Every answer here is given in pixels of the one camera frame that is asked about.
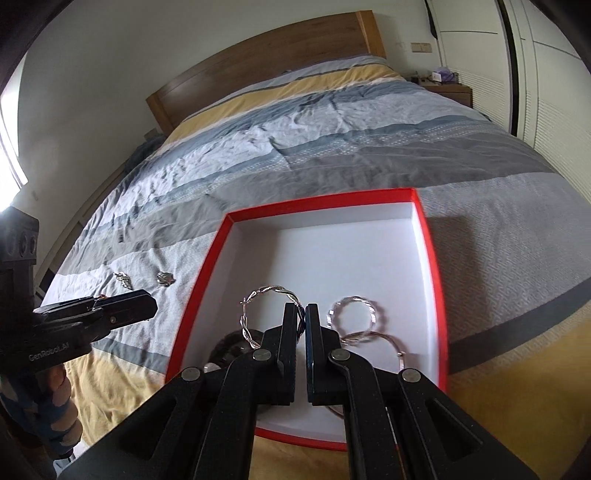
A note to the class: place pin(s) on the window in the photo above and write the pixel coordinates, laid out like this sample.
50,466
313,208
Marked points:
11,138

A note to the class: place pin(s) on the wooden nightstand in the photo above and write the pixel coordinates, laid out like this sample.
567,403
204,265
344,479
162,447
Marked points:
457,94

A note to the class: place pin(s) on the thin gold bangle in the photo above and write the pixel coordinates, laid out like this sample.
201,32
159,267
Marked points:
400,355

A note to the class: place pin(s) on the dark cloth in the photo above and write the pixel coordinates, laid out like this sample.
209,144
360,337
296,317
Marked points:
143,152

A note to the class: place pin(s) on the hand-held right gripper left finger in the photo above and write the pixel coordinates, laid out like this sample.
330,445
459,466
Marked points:
288,360

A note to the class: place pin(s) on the striped duvet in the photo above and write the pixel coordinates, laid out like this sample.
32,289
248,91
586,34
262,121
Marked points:
346,138

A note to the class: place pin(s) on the wooden headboard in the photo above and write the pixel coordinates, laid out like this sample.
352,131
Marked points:
258,60

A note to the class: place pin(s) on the person's left hand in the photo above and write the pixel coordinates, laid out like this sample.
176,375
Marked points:
56,387

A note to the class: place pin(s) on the wall switch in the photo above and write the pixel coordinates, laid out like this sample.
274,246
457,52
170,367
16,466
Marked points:
419,46

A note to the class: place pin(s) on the gold twisted hoop earring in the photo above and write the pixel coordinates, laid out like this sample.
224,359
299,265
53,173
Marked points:
373,316

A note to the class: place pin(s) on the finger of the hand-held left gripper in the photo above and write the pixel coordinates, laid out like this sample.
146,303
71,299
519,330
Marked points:
131,307
69,305

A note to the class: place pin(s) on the purple tissue box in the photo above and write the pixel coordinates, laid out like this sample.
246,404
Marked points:
445,74

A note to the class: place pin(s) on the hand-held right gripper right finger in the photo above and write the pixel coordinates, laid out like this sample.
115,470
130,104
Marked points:
316,364

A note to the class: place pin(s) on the white wardrobe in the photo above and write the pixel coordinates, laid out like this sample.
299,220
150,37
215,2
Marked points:
554,92

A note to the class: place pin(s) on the silver twisted hoop earring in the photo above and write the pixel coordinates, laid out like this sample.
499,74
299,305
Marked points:
270,289

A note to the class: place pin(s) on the red jewelry box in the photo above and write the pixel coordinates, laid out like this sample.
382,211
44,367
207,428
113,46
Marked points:
323,249

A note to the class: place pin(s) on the silver brooch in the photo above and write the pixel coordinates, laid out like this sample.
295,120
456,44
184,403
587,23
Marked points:
165,278

